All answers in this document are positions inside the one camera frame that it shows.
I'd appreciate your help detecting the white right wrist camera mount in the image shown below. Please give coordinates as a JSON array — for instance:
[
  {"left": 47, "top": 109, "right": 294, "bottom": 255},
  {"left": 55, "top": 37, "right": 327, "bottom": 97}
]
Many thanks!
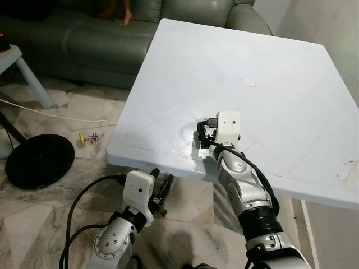
[{"left": 194, "top": 111, "right": 242, "bottom": 160}]

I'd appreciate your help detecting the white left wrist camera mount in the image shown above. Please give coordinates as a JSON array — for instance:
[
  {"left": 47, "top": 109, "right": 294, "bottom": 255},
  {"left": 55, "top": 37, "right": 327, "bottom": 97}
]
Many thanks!
[{"left": 122, "top": 170, "right": 155, "bottom": 225}]

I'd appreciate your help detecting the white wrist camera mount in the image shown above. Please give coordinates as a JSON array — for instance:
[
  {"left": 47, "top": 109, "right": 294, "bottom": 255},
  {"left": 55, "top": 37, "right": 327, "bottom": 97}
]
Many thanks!
[
  {"left": 194, "top": 111, "right": 242, "bottom": 160},
  {"left": 122, "top": 170, "right": 155, "bottom": 225}
]

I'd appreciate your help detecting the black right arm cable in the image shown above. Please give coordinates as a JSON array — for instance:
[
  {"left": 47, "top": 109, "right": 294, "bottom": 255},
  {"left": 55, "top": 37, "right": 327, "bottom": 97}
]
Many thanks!
[{"left": 196, "top": 116, "right": 281, "bottom": 216}]

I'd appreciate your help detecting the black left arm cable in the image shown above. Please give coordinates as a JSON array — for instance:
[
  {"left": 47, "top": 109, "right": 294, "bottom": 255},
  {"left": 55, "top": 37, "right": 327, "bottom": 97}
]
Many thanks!
[{"left": 59, "top": 175, "right": 127, "bottom": 269}]

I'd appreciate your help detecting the black round stand base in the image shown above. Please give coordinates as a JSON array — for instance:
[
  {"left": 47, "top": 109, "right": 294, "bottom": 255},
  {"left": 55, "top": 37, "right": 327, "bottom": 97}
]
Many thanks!
[{"left": 4, "top": 133, "right": 76, "bottom": 190}]

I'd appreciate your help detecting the thin white floor cable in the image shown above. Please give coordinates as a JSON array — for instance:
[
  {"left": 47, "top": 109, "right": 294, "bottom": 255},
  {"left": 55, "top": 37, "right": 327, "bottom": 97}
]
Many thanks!
[{"left": 0, "top": 99, "right": 117, "bottom": 126}]

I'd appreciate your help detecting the black stand pole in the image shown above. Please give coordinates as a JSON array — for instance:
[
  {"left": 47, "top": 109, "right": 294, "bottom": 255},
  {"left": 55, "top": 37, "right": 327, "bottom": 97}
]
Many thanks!
[{"left": 0, "top": 111, "right": 26, "bottom": 143}]

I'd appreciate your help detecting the grey-green leather sofa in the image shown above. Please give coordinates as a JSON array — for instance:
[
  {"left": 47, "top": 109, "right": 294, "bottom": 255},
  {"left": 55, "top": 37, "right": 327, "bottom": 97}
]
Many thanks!
[{"left": 0, "top": 0, "right": 274, "bottom": 90}]

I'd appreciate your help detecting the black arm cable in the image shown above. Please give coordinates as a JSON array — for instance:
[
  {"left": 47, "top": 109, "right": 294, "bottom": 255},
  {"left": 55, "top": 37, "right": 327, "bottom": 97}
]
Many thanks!
[
  {"left": 196, "top": 116, "right": 281, "bottom": 216},
  {"left": 59, "top": 175, "right": 127, "bottom": 269}
]

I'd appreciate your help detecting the red and black object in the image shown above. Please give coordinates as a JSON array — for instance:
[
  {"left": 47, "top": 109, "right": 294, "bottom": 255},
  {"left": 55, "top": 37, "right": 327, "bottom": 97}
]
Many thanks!
[{"left": 0, "top": 33, "right": 12, "bottom": 52}]

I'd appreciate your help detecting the white plastic square table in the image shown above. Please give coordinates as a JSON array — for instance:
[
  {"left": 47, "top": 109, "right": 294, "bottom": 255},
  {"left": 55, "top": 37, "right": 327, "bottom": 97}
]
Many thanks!
[{"left": 105, "top": 18, "right": 359, "bottom": 211}]

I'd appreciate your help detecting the small light blue table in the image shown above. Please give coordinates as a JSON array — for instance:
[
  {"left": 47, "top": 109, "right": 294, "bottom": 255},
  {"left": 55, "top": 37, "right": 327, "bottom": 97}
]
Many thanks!
[{"left": 0, "top": 45, "right": 56, "bottom": 110}]

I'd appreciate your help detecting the person's bare foot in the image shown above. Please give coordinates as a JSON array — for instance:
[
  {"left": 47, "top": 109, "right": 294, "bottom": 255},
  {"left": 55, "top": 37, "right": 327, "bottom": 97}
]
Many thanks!
[
  {"left": 98, "top": 0, "right": 119, "bottom": 18},
  {"left": 120, "top": 0, "right": 135, "bottom": 27}
]

